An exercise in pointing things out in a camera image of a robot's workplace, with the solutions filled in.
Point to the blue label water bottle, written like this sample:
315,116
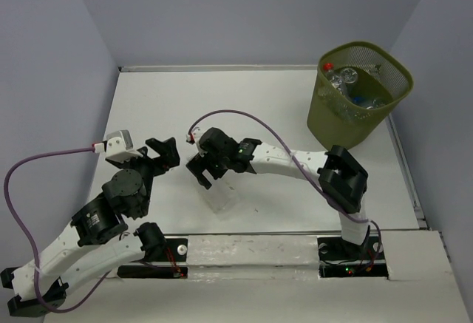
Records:
358,100

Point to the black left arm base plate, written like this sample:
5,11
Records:
171,264

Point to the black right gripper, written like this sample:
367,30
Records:
198,164

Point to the clear ribbed water bottle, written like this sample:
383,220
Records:
349,76

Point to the green mesh waste bin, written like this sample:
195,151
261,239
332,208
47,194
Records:
334,119

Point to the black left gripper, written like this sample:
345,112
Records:
171,157

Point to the square clear plastic bottle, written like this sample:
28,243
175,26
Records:
221,197

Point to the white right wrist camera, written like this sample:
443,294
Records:
194,137

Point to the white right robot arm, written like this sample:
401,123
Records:
336,173

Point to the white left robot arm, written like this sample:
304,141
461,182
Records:
83,249

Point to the red cap clear bottle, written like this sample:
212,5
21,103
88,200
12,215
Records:
335,79

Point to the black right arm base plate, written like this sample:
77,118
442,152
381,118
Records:
341,259

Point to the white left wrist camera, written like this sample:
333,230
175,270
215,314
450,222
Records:
119,146

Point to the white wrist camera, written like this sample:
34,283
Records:
119,146
194,137

